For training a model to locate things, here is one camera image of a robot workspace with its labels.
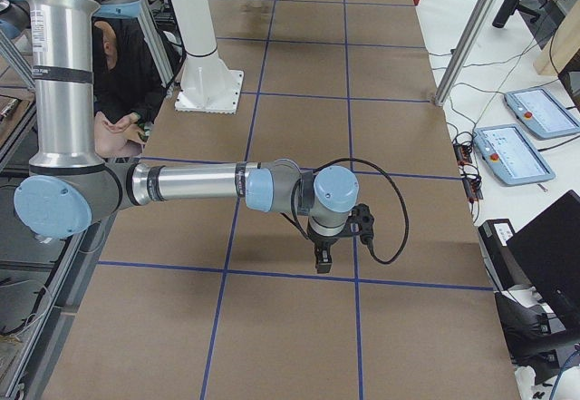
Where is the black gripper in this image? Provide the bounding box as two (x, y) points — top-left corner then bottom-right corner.
(307, 226), (352, 274)

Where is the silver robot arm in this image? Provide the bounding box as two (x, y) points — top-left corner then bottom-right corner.
(14, 0), (365, 273)

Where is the person's bare hand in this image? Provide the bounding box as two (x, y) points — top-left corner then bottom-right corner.
(102, 113), (140, 133)

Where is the black power box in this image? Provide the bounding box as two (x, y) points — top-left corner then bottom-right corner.
(478, 219), (519, 290)

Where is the small orange circuit board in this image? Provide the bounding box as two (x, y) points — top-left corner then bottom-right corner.
(453, 144), (473, 166)

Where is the near teach pendant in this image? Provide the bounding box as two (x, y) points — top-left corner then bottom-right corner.
(473, 124), (556, 186)

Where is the teach pendant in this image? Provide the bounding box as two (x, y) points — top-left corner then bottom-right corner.
(504, 87), (579, 140)
(473, 124), (556, 186)

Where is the black laptop screen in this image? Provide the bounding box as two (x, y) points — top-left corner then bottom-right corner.
(507, 190), (579, 328)

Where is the seated person in black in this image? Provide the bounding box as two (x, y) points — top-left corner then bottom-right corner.
(92, 19), (166, 158)

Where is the far teach pendant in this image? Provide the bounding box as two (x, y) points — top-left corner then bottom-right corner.
(504, 87), (579, 140)

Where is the black water bottle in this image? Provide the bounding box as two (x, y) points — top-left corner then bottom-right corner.
(492, 0), (520, 28)

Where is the wooden board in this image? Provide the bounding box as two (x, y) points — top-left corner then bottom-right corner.
(534, 0), (579, 75)

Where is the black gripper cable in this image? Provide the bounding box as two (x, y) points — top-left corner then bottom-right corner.
(312, 158), (413, 266)

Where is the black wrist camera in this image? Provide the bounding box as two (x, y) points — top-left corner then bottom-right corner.
(351, 203), (374, 245)

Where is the white camera mast pedestal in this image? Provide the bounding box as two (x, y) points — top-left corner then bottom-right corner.
(171, 0), (244, 114)

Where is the aluminium frame post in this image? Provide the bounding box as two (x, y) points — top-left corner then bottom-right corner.
(433, 0), (496, 107)

